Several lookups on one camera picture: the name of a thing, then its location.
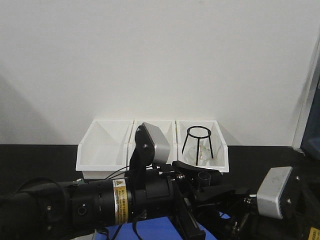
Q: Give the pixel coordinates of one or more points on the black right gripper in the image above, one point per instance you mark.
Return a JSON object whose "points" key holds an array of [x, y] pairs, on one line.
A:
{"points": [[237, 216]]}

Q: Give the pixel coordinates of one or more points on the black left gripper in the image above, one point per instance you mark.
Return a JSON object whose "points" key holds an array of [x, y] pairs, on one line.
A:
{"points": [[153, 195]]}

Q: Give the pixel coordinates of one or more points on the clear glass test tube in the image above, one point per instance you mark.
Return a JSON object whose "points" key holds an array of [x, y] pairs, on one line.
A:
{"points": [[204, 179]]}

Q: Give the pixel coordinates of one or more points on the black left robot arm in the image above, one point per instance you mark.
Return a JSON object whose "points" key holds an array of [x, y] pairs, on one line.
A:
{"points": [[43, 209]]}

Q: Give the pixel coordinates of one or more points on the grey pegboard drying rack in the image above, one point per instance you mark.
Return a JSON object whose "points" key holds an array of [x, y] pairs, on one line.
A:
{"points": [[311, 139]]}

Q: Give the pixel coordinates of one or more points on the right white storage bin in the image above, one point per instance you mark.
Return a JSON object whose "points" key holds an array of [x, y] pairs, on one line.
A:
{"points": [[220, 159]]}

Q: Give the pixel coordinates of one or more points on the white storage bin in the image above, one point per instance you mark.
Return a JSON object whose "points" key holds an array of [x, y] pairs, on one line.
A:
{"points": [[220, 159], [167, 127], [104, 148]]}

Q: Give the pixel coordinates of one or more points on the clear glass flask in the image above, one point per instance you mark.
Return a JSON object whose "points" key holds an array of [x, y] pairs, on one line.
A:
{"points": [[198, 156]]}

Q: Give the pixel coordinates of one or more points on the blue plastic tray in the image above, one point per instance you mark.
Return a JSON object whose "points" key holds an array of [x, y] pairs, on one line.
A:
{"points": [[152, 229]]}

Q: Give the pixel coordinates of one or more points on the middle white storage bin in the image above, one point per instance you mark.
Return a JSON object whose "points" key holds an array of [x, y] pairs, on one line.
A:
{"points": [[167, 127]]}

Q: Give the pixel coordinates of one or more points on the left white storage bin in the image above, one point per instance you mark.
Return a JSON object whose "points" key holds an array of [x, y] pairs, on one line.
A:
{"points": [[104, 148]]}

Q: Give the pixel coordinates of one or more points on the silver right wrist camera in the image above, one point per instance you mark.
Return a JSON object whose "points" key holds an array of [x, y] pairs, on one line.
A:
{"points": [[269, 194]]}

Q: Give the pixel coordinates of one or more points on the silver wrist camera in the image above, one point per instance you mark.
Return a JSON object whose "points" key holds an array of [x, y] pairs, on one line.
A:
{"points": [[151, 145], [269, 194]]}

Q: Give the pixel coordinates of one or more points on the black wire tripod stand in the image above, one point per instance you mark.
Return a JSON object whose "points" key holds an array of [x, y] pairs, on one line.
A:
{"points": [[197, 135]]}

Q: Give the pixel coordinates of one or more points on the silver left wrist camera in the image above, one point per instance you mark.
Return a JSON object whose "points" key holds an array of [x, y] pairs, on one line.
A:
{"points": [[151, 145]]}

